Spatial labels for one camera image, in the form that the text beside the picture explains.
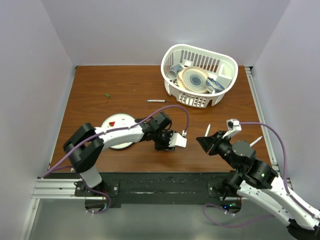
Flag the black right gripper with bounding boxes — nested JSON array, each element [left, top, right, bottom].
[[196, 130, 242, 172]]

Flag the white pen blue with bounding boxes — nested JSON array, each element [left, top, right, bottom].
[[204, 124, 211, 137]]

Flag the white pen green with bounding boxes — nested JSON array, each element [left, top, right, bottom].
[[249, 136, 263, 148]]

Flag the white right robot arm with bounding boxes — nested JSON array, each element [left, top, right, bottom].
[[196, 131, 320, 240]]

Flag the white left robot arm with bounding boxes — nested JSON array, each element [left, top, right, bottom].
[[63, 112, 176, 196]]

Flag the purple capped pen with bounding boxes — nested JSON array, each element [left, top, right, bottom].
[[146, 99, 167, 103]]

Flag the watermelon pattern plate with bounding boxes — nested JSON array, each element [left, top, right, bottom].
[[101, 113, 135, 150]]

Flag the blue white bowl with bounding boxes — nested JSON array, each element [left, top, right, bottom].
[[205, 77, 225, 94]]

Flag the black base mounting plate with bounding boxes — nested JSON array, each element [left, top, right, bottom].
[[67, 171, 268, 210]]

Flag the beige ceramic plate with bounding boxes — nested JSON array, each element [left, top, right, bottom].
[[176, 66, 209, 94]]

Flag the blue white mug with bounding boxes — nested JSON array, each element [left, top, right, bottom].
[[167, 64, 183, 80]]

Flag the white plastic dish basket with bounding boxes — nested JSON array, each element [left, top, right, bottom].
[[160, 44, 239, 108]]

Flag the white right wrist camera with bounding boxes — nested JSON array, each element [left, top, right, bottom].
[[222, 118, 242, 139]]

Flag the aluminium frame rail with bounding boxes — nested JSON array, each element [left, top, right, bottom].
[[244, 66, 282, 176]]

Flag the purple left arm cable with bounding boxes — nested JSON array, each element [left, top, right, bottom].
[[41, 104, 190, 215]]

